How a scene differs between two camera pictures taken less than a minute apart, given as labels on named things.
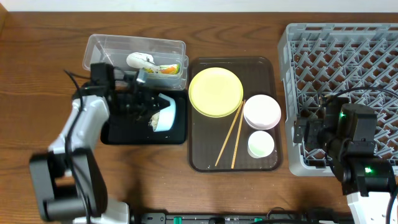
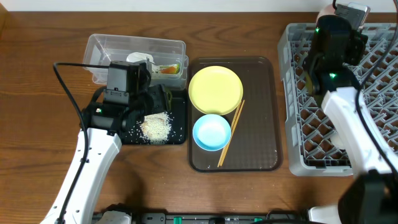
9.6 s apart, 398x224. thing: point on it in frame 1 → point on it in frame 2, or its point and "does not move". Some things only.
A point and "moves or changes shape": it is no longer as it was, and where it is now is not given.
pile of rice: [154, 121] moves or changes shape
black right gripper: [300, 130] → [359, 43]
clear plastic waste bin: [163, 63] does not move
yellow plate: [216, 92] does not move
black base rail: [242, 218] does not move
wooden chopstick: [238, 133] → [234, 123]
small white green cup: [260, 144] moves or changes shape
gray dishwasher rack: [356, 63] does not move
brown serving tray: [229, 144] does not move
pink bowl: [262, 112] → [328, 10]
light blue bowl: [166, 119] → [211, 132]
